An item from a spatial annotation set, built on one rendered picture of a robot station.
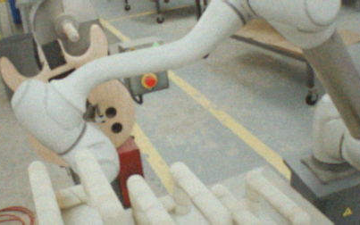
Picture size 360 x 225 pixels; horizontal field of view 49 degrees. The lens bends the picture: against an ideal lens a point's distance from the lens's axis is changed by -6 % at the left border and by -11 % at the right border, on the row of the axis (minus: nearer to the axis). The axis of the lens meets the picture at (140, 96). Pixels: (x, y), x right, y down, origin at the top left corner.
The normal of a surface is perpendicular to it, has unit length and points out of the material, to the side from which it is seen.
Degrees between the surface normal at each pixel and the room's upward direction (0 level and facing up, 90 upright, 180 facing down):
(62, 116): 85
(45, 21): 87
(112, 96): 88
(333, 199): 90
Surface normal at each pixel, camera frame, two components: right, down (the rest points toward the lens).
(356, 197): 0.15, 0.35
